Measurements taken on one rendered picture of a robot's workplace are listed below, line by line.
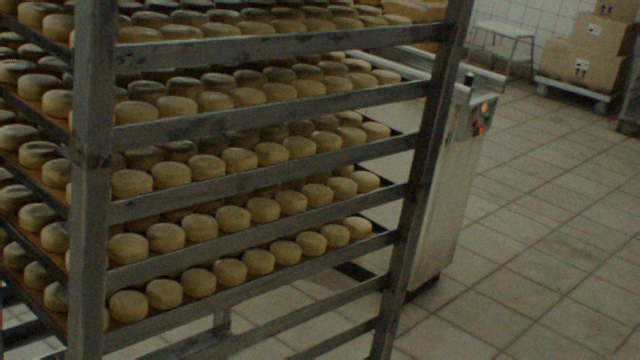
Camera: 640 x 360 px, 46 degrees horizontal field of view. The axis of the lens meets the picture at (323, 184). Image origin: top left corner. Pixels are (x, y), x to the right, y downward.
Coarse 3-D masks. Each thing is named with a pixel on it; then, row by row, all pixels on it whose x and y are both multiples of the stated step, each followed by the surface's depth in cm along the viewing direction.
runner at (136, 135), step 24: (312, 96) 101; (336, 96) 104; (360, 96) 108; (384, 96) 112; (408, 96) 116; (168, 120) 85; (192, 120) 87; (216, 120) 90; (240, 120) 93; (264, 120) 96; (288, 120) 99; (120, 144) 81; (144, 144) 84
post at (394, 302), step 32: (448, 0) 114; (448, 32) 115; (448, 64) 116; (448, 96) 119; (416, 160) 124; (416, 192) 125; (416, 224) 128; (384, 288) 134; (384, 320) 136; (384, 352) 138
